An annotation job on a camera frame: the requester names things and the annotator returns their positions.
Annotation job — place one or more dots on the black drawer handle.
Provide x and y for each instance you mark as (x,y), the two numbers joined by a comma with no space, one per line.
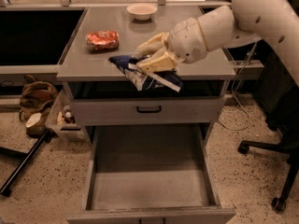
(148,109)

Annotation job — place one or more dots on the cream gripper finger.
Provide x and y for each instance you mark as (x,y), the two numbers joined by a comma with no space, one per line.
(154,44)
(162,60)

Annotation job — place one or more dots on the brown backpack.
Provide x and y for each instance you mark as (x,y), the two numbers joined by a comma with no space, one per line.
(36,97)

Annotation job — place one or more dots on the black metal stand leg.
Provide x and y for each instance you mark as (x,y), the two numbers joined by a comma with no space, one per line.
(24,158)

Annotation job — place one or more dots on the white bowl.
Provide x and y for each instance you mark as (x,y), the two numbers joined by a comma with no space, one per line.
(142,11)

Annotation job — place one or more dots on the clear plastic bin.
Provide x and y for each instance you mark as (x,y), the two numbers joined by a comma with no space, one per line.
(61,120)

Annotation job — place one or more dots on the closed top drawer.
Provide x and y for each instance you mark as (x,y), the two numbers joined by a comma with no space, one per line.
(97,112)

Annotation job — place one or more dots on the red chip bag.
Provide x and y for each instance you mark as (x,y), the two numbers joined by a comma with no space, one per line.
(102,40)

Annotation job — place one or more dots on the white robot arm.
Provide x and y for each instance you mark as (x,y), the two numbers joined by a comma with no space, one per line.
(243,22)

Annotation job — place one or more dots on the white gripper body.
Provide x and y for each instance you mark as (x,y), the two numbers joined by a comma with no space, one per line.
(187,41)

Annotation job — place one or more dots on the blue chip bag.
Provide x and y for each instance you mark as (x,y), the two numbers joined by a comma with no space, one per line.
(128,66)

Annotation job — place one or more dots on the open middle drawer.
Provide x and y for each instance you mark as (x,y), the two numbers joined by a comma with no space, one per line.
(150,174)

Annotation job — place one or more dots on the black office chair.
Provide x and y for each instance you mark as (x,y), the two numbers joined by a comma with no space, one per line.
(278,93)

